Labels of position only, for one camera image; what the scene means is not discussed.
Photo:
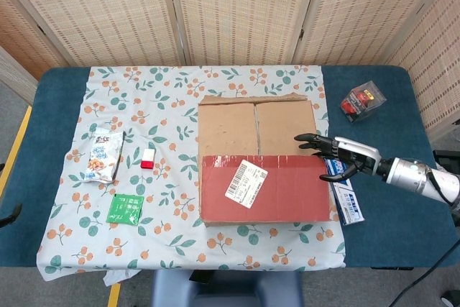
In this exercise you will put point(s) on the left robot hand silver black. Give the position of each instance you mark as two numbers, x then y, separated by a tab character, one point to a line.
12	213

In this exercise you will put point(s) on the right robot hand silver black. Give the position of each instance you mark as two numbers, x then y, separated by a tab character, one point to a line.
354	156

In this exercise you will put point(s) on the red taped cardboard box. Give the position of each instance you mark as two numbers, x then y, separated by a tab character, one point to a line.
280	195

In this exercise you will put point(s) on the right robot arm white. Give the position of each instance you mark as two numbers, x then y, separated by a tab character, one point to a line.
409	175

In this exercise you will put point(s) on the blue white toothpaste box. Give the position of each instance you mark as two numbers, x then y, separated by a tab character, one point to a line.
348	202

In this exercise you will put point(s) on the red item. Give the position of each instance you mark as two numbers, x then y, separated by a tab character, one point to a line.
361	102

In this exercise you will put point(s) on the small red white box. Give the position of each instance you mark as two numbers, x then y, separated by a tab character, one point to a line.
147	159

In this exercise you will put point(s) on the silver snack bag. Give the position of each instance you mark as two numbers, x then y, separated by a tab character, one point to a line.
102	156

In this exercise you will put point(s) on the green sachet packet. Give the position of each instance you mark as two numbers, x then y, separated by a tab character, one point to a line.
125	209

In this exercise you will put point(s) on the woven folding screen panel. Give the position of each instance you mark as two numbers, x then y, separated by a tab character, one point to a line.
240	8
359	8
435	51
108	8
21	26
14	77

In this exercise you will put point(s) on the black and white shoe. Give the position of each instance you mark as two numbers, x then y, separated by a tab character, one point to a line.
452	300

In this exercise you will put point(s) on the floral print tablecloth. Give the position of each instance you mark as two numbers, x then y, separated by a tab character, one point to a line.
161	105

